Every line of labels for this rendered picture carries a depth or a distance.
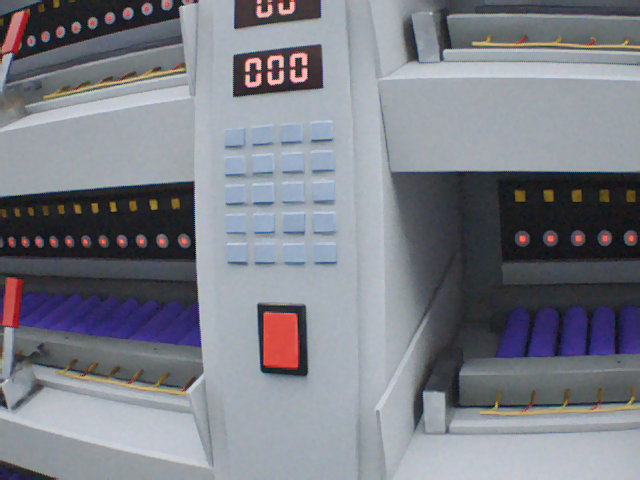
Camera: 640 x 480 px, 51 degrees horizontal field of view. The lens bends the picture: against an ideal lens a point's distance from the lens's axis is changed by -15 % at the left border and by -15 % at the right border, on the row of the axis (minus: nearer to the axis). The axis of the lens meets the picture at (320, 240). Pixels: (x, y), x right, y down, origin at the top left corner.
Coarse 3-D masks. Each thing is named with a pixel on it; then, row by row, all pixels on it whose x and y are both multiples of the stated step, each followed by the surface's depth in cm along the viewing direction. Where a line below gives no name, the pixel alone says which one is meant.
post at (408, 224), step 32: (352, 0) 34; (352, 32) 34; (352, 64) 35; (352, 96) 35; (384, 160) 35; (384, 192) 35; (416, 192) 40; (448, 192) 48; (384, 224) 35; (416, 224) 40; (448, 224) 48; (384, 256) 35; (416, 256) 40; (448, 256) 48; (384, 288) 35; (416, 288) 40; (384, 320) 35; (416, 320) 40; (384, 352) 35; (384, 384) 35; (224, 448) 38
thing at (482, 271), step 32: (0, 0) 69; (32, 0) 67; (448, 0) 52; (480, 0) 51; (64, 192) 66; (96, 192) 64; (128, 192) 63; (480, 192) 53; (480, 224) 53; (480, 256) 53; (480, 288) 53
